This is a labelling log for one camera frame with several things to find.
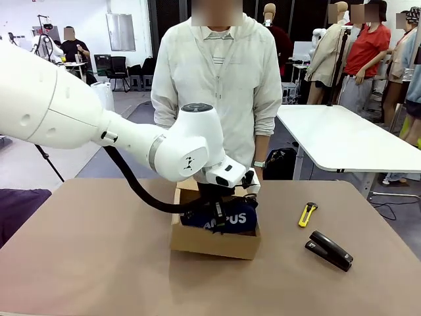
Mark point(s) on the black tripod leg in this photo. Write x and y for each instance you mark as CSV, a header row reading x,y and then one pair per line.
x,y
49,163

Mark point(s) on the white plastic crate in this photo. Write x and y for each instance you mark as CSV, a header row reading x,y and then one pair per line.
x,y
289,93

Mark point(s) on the mannequin in beige coat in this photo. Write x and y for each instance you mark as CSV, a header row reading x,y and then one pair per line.
x,y
325,56

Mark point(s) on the navy zip pencil case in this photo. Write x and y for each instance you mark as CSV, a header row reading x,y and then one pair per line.
x,y
241,218

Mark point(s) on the white air purifier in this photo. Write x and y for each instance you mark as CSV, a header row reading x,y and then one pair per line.
x,y
105,95

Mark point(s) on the yellow utility knife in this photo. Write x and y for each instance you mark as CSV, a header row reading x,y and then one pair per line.
x,y
307,215

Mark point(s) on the grey wall panel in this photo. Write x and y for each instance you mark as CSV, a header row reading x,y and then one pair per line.
x,y
120,32

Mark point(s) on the mannequin in dark red top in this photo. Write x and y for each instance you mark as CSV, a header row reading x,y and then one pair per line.
x,y
279,39

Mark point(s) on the person's left forearm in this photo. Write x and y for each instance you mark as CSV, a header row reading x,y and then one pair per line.
x,y
260,148

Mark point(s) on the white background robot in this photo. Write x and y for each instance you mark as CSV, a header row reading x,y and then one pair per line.
x,y
46,41

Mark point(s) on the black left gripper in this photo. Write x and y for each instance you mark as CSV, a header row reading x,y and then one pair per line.
x,y
213,191

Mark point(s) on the black stapler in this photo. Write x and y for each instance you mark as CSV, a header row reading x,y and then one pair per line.
x,y
329,251

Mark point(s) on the silver wristwatch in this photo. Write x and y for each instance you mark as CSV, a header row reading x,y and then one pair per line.
x,y
260,164

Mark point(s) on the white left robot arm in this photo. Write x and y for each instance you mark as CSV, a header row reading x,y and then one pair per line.
x,y
65,98

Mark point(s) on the person in light blue jacket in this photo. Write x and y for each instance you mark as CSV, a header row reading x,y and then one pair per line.
x,y
408,66

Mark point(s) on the man in black shirt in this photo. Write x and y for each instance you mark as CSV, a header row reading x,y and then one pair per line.
x,y
74,49

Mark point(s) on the person in white jacket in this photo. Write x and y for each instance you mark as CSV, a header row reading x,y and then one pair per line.
x,y
230,98

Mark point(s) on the black monitor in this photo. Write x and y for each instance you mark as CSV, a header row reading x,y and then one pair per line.
x,y
102,64

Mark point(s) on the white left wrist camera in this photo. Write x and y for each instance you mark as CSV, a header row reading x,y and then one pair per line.
x,y
227,174

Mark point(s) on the black office chair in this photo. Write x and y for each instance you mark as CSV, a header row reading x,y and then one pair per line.
x,y
117,70

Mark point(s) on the black bag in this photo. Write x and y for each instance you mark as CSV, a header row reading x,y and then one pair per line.
x,y
279,164

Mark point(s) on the person in red shirt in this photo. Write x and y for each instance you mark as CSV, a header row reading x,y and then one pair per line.
x,y
366,52

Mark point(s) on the brown cardboard box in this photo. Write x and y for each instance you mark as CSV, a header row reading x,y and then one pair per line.
x,y
213,247

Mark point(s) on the person's left hand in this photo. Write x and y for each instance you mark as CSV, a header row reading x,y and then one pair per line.
x,y
260,173

